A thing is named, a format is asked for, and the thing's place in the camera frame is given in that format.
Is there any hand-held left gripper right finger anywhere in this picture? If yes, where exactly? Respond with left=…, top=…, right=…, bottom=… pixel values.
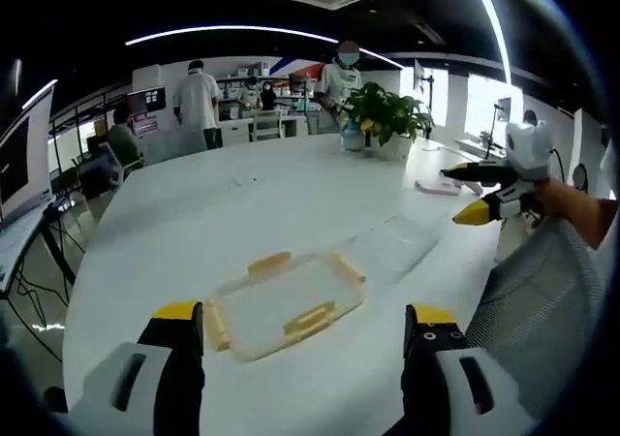
left=387, top=303, right=534, bottom=436

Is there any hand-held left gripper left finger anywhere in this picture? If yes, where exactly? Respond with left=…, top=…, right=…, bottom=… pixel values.
left=67, top=300, right=206, bottom=436

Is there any clear lid with yellow buckles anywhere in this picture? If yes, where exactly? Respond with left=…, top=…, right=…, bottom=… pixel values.
left=204, top=250, right=368, bottom=362

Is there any flat pink white pad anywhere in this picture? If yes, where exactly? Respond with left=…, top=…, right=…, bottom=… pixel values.
left=414, top=179, right=462, bottom=197

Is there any grey mesh office chair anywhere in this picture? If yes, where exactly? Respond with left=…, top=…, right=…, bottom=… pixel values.
left=463, top=216, right=607, bottom=411

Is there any clear plastic container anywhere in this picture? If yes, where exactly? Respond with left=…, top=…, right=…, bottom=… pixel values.
left=352, top=211, right=438, bottom=283

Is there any green potted plant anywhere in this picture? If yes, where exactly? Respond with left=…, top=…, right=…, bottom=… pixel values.
left=345, top=81, right=436, bottom=162

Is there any blue spray bottle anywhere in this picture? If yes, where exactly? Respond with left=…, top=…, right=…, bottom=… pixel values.
left=338, top=117, right=368, bottom=152

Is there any white side desk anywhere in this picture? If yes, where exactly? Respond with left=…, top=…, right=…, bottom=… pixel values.
left=0, top=202, right=57, bottom=295

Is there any white slatted chair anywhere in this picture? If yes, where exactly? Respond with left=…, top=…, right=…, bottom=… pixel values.
left=248, top=109, right=283, bottom=142

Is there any large white-framed monitor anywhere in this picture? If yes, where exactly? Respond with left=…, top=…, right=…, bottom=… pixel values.
left=0, top=85, right=55, bottom=227

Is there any dark wall screen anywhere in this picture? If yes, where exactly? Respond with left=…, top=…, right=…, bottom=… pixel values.
left=126, top=85, right=167, bottom=136

